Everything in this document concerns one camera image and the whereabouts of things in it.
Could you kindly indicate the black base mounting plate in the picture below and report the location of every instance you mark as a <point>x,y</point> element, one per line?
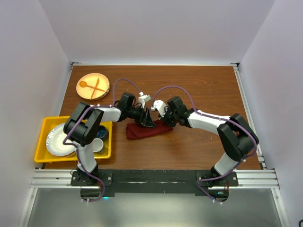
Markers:
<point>195,182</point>

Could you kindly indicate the orange plastic spoon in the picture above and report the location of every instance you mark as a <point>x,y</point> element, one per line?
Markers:
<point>84,84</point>

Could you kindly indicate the dark blue mug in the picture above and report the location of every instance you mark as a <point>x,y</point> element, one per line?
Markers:
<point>102,132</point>

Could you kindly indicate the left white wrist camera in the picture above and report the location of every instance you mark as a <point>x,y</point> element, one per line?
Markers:
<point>143,99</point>

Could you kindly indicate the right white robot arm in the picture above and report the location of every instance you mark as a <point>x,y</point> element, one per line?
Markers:
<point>237,138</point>

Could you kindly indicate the yellow plastic bin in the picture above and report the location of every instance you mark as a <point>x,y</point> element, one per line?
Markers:
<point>42,155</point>

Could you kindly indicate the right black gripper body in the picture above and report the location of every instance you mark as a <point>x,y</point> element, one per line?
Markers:
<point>171,118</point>

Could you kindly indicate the orange round plate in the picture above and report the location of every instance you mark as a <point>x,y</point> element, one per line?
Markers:
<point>90,79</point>

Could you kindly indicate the dark red cloth napkin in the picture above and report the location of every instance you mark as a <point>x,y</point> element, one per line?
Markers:
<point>137,132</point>

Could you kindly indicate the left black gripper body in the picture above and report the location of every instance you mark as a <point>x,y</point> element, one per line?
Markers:
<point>137,114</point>

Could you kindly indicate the white paper plate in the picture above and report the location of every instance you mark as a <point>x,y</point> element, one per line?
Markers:
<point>54,142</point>

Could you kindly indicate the grey white mug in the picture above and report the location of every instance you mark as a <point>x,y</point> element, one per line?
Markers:
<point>97,145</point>

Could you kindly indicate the orange plastic fork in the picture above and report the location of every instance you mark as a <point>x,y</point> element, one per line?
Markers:
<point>95,88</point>

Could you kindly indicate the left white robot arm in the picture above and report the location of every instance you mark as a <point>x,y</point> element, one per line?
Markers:
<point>83,126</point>

